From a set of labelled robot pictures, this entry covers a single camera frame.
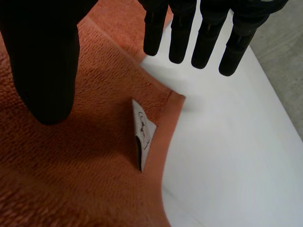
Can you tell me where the coral towel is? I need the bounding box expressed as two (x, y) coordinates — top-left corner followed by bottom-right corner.
(0, 0), (187, 227)

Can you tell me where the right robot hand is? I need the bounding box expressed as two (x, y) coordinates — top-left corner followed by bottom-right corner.
(0, 0), (290, 126)

